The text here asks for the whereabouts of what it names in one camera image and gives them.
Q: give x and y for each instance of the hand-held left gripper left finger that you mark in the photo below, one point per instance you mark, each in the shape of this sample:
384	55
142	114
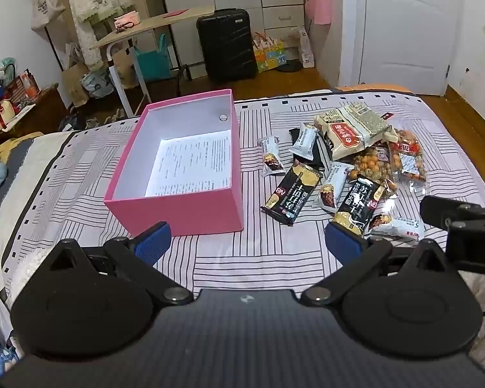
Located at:
153	240

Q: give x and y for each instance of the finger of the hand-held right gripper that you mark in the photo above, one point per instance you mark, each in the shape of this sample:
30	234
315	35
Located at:
440	210

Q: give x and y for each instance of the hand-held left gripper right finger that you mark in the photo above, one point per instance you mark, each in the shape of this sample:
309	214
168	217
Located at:
343	242

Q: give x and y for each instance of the pink cardboard box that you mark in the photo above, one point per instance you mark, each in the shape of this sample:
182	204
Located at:
178	214

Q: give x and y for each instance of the black biscuit packet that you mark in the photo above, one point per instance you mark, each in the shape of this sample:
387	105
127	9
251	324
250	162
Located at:
357	204
293	192

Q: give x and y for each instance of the small white snack packet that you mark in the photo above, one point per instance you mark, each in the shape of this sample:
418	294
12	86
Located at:
396	226
270	155
305	141
333	188

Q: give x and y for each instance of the red label peanut bag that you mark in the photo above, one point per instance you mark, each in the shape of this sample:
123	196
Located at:
410	157

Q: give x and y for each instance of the clear orange green peanut bag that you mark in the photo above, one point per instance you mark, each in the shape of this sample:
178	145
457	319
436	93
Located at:
367	166

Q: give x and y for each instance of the large beige snack bag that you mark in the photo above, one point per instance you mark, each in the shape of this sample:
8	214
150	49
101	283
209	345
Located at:
351	129

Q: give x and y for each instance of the printed paper sheet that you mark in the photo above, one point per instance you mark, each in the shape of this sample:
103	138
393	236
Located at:
190	161

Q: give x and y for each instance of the striped bed sheet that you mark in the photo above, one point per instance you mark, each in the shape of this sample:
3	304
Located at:
85	178

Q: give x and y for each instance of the small red packet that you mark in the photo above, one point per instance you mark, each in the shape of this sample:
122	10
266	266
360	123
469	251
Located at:
387	115

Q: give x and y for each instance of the light slippers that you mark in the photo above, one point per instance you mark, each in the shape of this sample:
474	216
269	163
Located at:
103	122

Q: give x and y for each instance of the dark bag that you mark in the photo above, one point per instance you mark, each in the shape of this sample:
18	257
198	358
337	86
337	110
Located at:
72	121

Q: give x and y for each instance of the white printed bag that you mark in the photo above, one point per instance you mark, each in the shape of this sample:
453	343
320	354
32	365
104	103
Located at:
97	83

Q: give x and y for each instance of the yellow cloth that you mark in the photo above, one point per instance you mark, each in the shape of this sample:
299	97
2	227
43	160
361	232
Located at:
16	141

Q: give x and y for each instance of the wooden nightstand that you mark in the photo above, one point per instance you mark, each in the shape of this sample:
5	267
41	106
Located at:
44	109

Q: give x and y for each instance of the brown paper bag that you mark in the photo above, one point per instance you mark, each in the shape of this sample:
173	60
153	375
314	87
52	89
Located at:
125	68
74	85

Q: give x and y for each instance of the teal shopping bag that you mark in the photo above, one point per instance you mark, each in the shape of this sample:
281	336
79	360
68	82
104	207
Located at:
153	62

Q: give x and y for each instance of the dark round mat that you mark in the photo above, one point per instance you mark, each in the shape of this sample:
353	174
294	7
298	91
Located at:
289	66

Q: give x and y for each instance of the white door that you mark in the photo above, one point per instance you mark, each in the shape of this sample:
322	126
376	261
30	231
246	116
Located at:
408	28

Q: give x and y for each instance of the black clothes rack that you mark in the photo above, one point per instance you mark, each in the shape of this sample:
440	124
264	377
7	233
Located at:
177	52

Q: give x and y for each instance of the white plastic bag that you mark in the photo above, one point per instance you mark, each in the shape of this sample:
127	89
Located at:
306	48

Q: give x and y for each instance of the red box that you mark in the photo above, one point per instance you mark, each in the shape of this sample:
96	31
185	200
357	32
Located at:
26	87

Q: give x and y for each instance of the colourful gift box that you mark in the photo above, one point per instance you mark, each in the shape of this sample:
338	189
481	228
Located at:
268	56

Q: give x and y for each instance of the black suitcase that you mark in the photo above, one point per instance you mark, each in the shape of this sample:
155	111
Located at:
226	44

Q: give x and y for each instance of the white folding table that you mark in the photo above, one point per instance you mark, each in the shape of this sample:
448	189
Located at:
153	22

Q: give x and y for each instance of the pink pouch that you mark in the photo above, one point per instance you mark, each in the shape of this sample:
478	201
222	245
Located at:
126	19

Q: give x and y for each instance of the red booklet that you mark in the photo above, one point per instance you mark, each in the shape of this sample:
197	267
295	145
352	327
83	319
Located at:
176	13

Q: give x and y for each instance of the pink hanging bag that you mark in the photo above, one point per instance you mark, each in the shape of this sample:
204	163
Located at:
318	4

